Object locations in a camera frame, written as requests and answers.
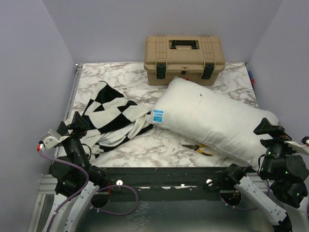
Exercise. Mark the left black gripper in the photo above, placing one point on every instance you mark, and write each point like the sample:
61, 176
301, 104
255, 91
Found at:
80, 124

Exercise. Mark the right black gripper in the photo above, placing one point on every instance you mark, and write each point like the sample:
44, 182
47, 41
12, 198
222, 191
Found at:
265, 126

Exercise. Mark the black white checkered pillowcase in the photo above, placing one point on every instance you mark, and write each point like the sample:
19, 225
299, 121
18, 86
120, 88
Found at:
113, 120

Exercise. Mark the white pillow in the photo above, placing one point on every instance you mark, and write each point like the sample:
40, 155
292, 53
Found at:
212, 119

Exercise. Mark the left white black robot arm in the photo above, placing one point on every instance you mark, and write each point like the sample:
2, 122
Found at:
77, 179

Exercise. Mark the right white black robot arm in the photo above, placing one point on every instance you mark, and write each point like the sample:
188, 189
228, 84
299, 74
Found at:
282, 164

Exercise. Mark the blue red object at edge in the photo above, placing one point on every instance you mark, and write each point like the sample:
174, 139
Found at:
251, 77

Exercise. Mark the yellow black pliers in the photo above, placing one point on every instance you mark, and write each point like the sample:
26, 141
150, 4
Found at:
198, 149

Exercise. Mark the tan plastic toolbox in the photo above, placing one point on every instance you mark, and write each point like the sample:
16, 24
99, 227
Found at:
198, 59

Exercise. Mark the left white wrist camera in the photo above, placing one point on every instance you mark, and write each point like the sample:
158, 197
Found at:
50, 140

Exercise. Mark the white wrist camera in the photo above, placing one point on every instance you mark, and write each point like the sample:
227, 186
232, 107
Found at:
303, 148
50, 140

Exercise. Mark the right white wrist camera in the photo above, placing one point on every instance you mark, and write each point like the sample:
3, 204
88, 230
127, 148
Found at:
303, 148

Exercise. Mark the black metal base rail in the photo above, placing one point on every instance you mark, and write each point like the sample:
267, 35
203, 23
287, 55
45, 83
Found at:
160, 184

